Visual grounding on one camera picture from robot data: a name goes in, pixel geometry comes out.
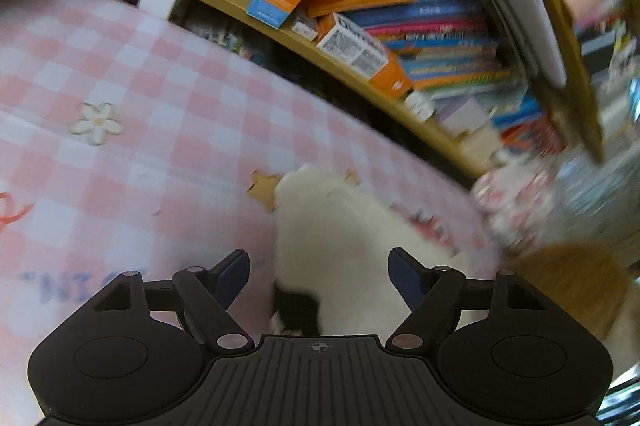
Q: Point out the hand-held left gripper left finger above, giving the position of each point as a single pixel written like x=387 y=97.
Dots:
x=234 y=272

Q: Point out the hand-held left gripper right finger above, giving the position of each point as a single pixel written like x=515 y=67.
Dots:
x=403 y=272

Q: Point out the fluffy orange white cat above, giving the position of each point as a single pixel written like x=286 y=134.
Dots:
x=340 y=246

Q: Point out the white charger block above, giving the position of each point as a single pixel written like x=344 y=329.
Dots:
x=419 y=106

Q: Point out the white square box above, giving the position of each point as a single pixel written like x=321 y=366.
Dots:
x=462 y=116

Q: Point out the pink printed blanket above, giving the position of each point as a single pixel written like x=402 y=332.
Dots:
x=125 y=131

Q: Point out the wooden bookshelf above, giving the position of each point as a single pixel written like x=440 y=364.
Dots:
x=350 y=71

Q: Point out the flat orange white box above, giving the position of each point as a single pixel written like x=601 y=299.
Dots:
x=365 y=56

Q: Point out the small white box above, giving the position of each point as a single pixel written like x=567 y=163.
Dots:
x=304 y=27

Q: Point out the row of colourful books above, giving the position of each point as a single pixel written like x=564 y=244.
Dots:
x=425 y=6

